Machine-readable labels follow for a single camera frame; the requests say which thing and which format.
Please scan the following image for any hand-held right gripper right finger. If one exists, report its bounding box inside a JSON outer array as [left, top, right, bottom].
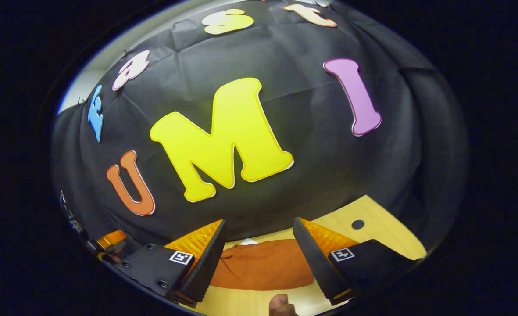
[[293, 217, 418, 306]]

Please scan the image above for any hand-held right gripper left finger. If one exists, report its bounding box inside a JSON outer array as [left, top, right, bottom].
[[114, 219, 228, 308]]

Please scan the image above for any orange ribbed collared shirt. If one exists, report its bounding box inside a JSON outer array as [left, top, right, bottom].
[[210, 238, 317, 291]]

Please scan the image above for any black backdrop cloth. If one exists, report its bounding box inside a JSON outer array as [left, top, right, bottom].
[[50, 0, 468, 264]]

